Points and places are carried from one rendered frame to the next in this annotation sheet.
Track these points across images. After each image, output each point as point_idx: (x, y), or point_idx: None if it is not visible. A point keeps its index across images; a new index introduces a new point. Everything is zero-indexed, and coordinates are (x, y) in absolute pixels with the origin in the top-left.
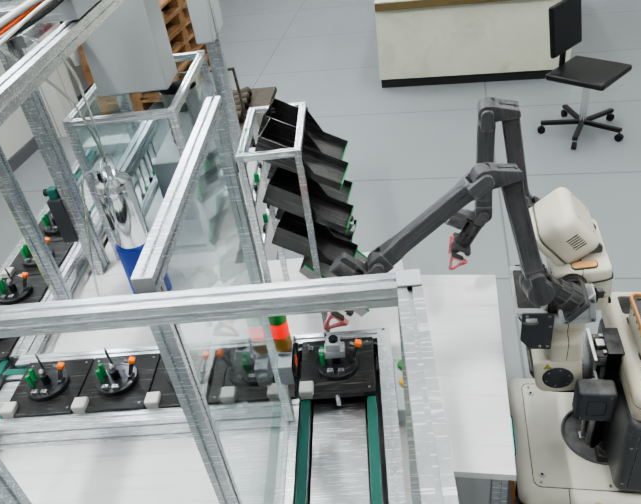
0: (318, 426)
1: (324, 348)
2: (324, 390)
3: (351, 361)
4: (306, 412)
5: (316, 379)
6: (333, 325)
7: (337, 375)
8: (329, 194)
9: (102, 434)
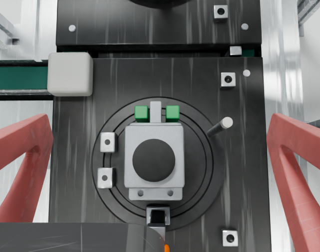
0: (8, 113)
1: (152, 122)
2: (65, 125)
3: (146, 210)
4: (22, 81)
5: (109, 102)
6: (11, 194)
7: (97, 164)
8: None
9: None
